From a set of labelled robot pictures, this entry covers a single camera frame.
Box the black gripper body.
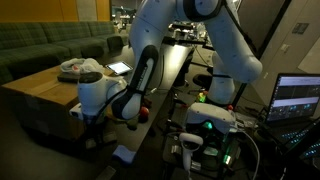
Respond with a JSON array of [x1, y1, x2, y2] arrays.
[[85, 123, 117, 149]]

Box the green cloth wedge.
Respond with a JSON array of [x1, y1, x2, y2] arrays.
[[127, 119, 138, 131]]

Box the blue sponge block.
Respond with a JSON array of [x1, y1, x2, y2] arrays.
[[112, 145, 136, 165]]

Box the red apple toy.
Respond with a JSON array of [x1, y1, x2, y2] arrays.
[[138, 106, 149, 123]]

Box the white cloth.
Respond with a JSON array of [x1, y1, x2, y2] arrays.
[[60, 58, 84, 74]]

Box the white plastic bag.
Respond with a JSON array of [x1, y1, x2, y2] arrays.
[[80, 58, 104, 74]]

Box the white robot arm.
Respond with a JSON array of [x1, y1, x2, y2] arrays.
[[70, 0, 262, 145]]

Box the cardboard box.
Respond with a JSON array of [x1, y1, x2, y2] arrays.
[[1, 66, 84, 141]]

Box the white tablet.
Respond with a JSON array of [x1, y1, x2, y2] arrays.
[[106, 61, 132, 75]]

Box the white VR controller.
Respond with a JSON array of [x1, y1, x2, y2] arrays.
[[179, 133, 203, 171]]

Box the green plaid sofa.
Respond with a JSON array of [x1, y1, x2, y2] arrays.
[[0, 21, 128, 84]]

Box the open laptop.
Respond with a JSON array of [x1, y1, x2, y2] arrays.
[[264, 73, 320, 154]]

